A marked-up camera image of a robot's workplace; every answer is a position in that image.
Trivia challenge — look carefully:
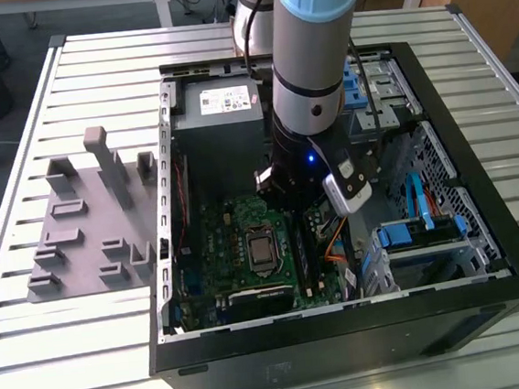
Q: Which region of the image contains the RAM stick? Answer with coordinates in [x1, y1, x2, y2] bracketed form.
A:
[289, 208, 314, 293]

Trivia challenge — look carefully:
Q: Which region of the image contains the grey power supply unit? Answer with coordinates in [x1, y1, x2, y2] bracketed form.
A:
[168, 74, 284, 206]

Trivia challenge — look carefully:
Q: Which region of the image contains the silver CPU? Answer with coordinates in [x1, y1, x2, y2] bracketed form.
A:
[248, 236, 276, 270]

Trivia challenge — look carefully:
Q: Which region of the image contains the metal socket cover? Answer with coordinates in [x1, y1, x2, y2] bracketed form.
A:
[243, 224, 282, 280]

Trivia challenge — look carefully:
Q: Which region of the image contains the green motherboard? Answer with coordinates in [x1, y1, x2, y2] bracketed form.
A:
[168, 185, 350, 331]

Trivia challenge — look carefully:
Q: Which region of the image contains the metal drive cage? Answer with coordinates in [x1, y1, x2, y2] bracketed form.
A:
[336, 52, 427, 164]

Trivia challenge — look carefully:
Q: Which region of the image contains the hard disk in blue carrier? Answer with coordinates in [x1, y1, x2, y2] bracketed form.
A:
[374, 213, 470, 254]

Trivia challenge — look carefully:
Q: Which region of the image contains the black graphics card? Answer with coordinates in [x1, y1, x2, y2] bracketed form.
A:
[224, 282, 298, 325]

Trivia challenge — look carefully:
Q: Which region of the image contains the metal disk bay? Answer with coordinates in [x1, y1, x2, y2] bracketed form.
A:
[356, 207, 514, 297]

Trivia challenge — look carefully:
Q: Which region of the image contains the black PC case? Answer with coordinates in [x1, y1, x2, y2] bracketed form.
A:
[119, 29, 519, 389]

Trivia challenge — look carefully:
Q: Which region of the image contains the grey parts rack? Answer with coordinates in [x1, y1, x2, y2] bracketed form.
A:
[10, 120, 171, 304]

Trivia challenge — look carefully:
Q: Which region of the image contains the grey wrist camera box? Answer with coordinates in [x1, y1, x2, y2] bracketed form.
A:
[319, 146, 376, 220]

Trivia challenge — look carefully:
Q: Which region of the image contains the orange wire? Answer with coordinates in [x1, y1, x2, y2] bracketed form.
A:
[321, 229, 355, 264]

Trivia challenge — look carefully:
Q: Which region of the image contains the blue plastic drive bracket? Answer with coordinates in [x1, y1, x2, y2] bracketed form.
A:
[341, 67, 370, 112]

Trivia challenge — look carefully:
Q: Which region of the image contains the red twisted wire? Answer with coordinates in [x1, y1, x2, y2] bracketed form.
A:
[166, 157, 193, 259]

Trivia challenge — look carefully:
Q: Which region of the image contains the blue wire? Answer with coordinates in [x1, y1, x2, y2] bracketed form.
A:
[403, 171, 435, 232]

